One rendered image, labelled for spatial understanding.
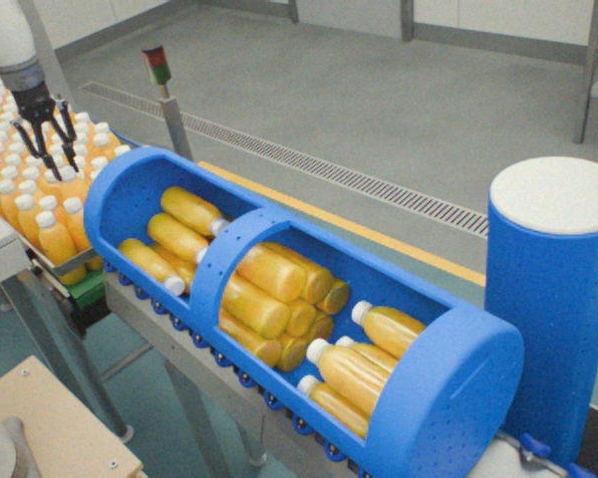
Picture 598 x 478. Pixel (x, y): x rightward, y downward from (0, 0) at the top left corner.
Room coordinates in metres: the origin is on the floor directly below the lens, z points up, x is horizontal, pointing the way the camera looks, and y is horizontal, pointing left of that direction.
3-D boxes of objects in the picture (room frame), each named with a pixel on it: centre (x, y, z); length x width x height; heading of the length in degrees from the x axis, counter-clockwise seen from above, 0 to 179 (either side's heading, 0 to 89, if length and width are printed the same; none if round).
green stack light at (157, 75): (1.76, 0.30, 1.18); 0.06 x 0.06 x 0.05
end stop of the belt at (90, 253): (1.31, 0.41, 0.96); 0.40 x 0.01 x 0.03; 127
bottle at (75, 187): (1.35, 0.52, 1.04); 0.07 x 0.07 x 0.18
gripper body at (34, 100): (1.35, 0.52, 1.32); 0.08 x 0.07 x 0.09; 127
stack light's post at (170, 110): (1.76, 0.30, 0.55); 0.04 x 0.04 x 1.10; 37
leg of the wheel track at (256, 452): (1.23, 0.27, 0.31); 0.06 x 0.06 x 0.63; 37
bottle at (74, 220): (1.28, 0.51, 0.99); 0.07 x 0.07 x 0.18
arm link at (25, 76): (1.35, 0.52, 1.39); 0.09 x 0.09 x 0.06
